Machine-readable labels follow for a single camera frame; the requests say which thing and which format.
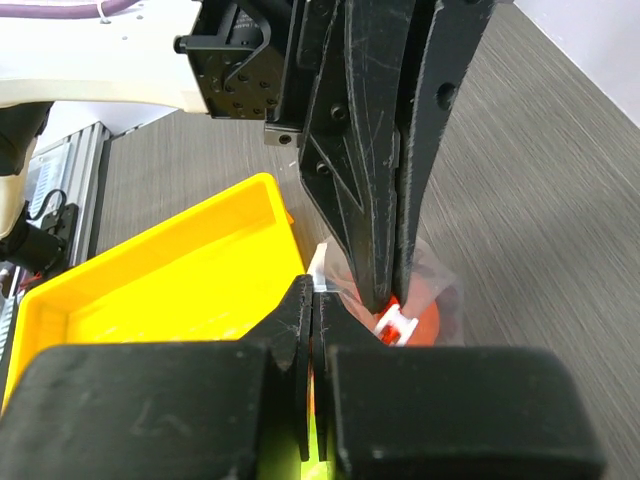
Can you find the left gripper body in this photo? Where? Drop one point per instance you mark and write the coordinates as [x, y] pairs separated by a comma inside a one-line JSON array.
[[258, 60]]

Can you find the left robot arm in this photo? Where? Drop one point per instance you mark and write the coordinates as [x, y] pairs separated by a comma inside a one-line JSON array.
[[97, 51]]

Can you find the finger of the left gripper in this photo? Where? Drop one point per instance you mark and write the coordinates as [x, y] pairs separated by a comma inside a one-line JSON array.
[[442, 40], [349, 153]]

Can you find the orange fake pumpkin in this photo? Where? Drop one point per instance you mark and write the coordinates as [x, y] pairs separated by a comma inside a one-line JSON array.
[[416, 323]]

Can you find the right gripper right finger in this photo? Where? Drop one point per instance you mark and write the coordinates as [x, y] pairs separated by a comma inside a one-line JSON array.
[[489, 412]]

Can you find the yellow plastic tray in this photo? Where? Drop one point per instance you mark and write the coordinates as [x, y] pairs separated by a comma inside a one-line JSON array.
[[209, 273]]

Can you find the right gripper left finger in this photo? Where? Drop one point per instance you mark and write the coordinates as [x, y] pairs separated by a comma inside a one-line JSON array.
[[191, 410]]

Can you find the green fake apple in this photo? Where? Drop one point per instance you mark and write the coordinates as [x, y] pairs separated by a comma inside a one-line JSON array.
[[314, 468]]

